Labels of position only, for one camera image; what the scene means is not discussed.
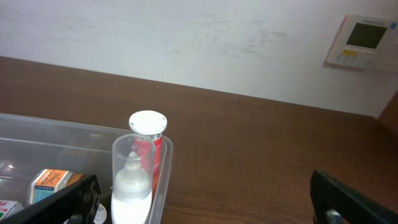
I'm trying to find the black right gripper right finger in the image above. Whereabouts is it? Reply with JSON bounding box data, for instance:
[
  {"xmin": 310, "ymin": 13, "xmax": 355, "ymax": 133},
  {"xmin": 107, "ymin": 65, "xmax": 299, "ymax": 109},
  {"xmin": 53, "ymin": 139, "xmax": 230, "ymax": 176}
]
[{"xmin": 310, "ymin": 170, "xmax": 397, "ymax": 224}]

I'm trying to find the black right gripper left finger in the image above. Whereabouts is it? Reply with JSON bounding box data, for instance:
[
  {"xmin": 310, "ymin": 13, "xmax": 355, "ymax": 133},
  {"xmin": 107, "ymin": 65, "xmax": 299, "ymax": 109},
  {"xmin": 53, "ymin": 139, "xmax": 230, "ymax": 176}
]
[{"xmin": 1, "ymin": 174, "xmax": 101, "ymax": 224}]

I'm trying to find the dark bottle white cap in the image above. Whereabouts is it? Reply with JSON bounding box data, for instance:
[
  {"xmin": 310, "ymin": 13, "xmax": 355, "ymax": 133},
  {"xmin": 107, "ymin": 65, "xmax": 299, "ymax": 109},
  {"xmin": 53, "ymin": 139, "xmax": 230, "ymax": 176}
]
[{"xmin": 94, "ymin": 203, "xmax": 107, "ymax": 224}]

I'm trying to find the small gold lid jar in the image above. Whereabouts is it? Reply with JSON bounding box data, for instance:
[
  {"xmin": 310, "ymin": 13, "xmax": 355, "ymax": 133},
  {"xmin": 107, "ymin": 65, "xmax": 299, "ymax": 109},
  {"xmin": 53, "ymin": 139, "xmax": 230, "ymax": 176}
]
[{"xmin": 27, "ymin": 169, "xmax": 86, "ymax": 205}]

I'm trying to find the white plastic bottle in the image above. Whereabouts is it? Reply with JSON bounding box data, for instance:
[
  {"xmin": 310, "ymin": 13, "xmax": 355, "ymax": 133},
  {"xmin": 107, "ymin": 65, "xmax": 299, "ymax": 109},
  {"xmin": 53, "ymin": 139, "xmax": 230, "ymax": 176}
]
[{"xmin": 111, "ymin": 134, "xmax": 155, "ymax": 224}]

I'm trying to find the white green medicine box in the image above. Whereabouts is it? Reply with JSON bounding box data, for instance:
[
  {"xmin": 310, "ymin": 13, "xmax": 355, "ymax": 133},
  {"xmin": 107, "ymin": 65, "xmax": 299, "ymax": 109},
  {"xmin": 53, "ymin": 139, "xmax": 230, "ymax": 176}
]
[{"xmin": 0, "ymin": 200, "xmax": 24, "ymax": 220}]

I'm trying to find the orange tube white cap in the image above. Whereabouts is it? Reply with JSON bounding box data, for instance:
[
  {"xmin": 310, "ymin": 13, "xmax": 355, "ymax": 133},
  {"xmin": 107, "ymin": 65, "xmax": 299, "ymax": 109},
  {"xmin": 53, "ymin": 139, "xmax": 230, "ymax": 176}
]
[{"xmin": 129, "ymin": 110, "xmax": 167, "ymax": 194}]

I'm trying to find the clear plastic container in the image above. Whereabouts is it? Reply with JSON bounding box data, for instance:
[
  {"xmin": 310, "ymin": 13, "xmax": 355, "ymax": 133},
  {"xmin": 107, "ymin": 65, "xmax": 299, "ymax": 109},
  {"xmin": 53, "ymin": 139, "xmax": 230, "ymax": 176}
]
[{"xmin": 0, "ymin": 113, "xmax": 174, "ymax": 224}]

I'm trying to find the white wall control panel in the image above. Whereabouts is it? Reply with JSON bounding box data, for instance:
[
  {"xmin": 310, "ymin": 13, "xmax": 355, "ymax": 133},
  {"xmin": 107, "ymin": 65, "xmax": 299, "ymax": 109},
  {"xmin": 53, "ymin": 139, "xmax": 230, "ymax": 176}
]
[{"xmin": 325, "ymin": 15, "xmax": 397, "ymax": 73}]

